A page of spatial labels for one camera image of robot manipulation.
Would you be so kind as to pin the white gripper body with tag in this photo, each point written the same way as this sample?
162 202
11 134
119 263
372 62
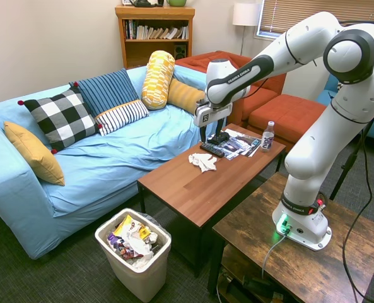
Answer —
212 113

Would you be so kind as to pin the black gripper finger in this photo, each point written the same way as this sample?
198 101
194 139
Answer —
219 127
203 134

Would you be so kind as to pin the white tissue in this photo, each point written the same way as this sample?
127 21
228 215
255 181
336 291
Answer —
203 161

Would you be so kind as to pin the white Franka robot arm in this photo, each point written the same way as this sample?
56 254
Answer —
316 151

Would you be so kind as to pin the crumpled white paper trash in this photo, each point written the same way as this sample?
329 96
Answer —
136 244

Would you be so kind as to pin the beige plastic trash bin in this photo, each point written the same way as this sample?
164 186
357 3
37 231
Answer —
142 277

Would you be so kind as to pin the black game controller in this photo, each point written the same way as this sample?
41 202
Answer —
222 137

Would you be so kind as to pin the black remote control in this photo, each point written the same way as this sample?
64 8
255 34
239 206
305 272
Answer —
212 151

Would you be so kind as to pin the dark cover glossy magazine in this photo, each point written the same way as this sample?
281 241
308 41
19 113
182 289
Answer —
234 146

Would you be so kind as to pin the mustard striped cushion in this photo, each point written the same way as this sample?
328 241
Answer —
183 96

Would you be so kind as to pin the white blue cover magazine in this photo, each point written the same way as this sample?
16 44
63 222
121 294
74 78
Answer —
253 146

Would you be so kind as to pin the clear labelled drink bottle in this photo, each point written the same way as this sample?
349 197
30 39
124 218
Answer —
267 140

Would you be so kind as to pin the wooden coffee table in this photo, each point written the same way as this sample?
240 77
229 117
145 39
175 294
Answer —
212 189

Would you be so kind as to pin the orange armchair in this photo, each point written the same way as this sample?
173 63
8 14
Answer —
268 88

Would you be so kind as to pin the yellow patterned bolster pillow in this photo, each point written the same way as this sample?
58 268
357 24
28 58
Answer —
157 79

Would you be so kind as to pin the small black speaker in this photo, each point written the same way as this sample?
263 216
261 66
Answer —
180 51

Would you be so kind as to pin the white navy striped cushion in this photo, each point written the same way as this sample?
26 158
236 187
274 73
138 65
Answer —
122 116

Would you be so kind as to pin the wooden bookshelf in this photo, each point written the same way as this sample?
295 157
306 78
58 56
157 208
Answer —
155 52

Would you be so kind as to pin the light blue sofa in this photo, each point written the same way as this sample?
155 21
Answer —
111 164

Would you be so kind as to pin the row of books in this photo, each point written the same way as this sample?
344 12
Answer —
155 32

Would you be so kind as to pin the white shade floor lamp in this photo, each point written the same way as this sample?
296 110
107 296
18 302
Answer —
246 14

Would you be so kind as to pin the blue striped cushion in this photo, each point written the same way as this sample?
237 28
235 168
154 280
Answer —
106 90

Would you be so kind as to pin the green pot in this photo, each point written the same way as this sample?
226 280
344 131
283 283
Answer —
176 2

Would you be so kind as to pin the wooden window blind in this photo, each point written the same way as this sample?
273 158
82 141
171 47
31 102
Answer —
278 15

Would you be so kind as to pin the yellow white snack wrapper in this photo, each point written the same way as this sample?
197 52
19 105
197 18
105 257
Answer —
126 224

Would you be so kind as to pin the black object on shelf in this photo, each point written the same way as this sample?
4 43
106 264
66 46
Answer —
144 3

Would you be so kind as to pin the purple snack wrapper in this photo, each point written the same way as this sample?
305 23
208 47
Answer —
112 239

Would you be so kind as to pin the black white checked cushion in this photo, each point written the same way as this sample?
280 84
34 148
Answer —
62 116

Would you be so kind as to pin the black power supply box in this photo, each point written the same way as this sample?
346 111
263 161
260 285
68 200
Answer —
257 284

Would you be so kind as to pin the plain mustard yellow cushion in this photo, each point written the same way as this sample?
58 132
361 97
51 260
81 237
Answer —
35 154

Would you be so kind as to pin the rustic wooden side table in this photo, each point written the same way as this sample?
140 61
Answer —
316 274

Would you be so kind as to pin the black camera stand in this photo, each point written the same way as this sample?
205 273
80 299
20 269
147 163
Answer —
347 164

